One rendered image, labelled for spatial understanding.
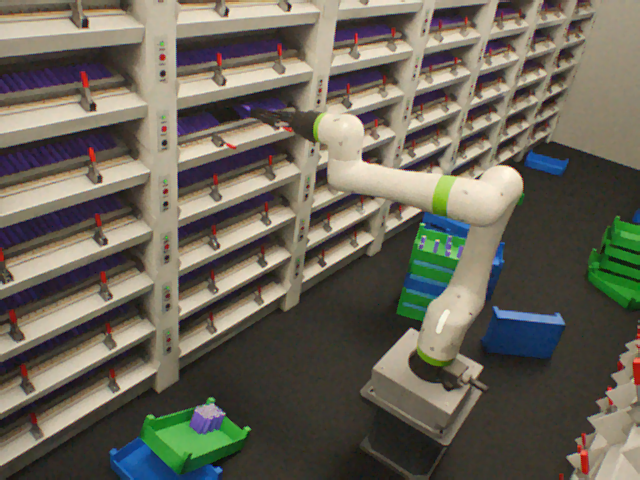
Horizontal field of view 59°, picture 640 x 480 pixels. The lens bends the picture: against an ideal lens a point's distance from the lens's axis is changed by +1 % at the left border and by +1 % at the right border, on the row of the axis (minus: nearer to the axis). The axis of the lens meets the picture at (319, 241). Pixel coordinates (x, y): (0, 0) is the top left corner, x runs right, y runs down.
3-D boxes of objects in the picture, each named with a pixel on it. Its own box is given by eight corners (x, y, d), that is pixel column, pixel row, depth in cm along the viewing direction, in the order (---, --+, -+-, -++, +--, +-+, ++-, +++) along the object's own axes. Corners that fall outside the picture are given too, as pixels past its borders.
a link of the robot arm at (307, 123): (332, 107, 172) (313, 112, 166) (331, 144, 177) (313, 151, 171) (317, 104, 176) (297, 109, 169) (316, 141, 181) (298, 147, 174)
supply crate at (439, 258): (480, 253, 261) (485, 238, 257) (477, 276, 244) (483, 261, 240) (416, 236, 267) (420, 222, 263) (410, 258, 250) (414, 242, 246)
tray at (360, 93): (400, 101, 262) (415, 76, 253) (318, 127, 220) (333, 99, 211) (370, 74, 268) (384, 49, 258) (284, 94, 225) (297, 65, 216)
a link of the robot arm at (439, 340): (464, 347, 184) (481, 301, 174) (446, 373, 172) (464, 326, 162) (427, 329, 189) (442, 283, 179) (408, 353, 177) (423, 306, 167)
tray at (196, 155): (303, 132, 213) (312, 112, 207) (173, 173, 171) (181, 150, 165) (268, 98, 219) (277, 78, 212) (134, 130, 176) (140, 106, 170)
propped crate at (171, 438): (203, 416, 203) (211, 396, 201) (243, 449, 193) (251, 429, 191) (137, 437, 177) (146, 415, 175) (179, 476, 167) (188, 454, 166)
